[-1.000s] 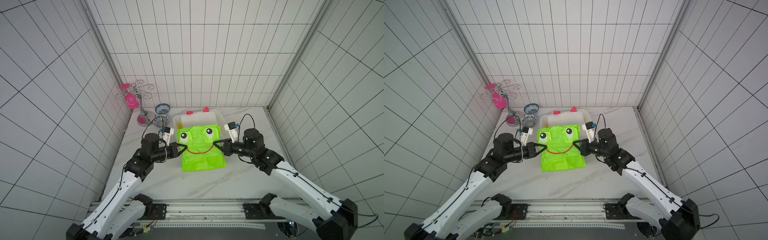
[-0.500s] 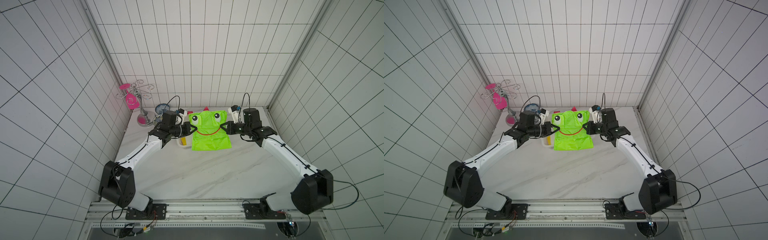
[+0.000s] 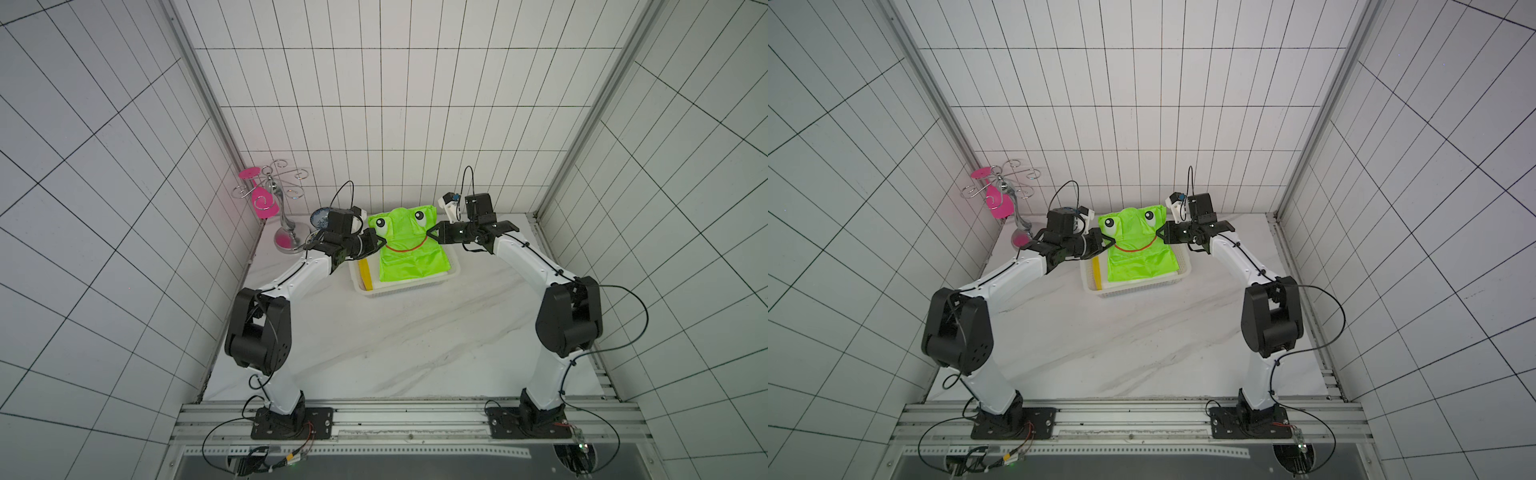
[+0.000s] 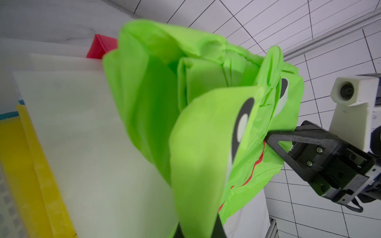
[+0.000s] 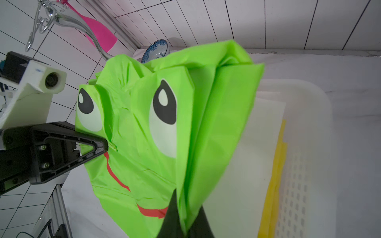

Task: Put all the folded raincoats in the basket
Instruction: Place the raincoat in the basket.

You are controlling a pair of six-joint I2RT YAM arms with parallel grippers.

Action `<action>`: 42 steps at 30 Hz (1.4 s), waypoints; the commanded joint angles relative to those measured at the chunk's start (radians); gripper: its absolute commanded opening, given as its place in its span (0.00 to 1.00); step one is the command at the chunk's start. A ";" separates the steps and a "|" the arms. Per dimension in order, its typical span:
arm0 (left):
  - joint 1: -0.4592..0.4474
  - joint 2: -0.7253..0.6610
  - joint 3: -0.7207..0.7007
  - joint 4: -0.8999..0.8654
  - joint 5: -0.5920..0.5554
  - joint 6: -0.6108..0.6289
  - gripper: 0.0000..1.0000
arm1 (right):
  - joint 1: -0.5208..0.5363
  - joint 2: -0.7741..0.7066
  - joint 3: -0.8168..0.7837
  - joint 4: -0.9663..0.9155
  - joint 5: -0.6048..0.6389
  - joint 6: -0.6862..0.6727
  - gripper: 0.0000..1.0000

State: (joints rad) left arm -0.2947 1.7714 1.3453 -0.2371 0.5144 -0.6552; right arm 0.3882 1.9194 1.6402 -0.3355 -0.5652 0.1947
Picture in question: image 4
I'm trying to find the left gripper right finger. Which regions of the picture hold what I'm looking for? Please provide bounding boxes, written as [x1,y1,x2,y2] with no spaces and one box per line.
[211,214,227,238]

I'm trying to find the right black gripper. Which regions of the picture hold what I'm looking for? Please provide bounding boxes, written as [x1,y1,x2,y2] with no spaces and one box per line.
[265,121,381,205]

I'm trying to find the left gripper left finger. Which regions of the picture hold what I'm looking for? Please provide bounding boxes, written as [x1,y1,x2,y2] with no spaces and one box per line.
[173,224,184,238]

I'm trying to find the white raincoat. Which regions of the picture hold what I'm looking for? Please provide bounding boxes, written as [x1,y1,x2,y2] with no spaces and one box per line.
[12,53,271,238]

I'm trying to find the green frog raincoat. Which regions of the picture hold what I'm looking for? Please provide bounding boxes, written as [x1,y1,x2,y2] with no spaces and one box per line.
[103,19,304,238]

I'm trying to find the yellow raincoat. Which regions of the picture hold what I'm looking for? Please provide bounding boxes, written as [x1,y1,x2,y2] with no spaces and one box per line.
[1,105,78,238]

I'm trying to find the pink bunny raincoat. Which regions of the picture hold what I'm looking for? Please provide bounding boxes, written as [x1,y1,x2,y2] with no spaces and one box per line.
[86,34,118,60]

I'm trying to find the blue raincoat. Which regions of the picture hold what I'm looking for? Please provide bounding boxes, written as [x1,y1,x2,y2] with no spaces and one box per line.
[0,111,19,121]

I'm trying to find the white plastic basket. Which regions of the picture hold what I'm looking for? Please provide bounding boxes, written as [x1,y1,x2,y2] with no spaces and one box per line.
[0,37,90,238]

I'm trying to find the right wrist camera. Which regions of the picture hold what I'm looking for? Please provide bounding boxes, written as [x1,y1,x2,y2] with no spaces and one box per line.
[329,73,381,152]

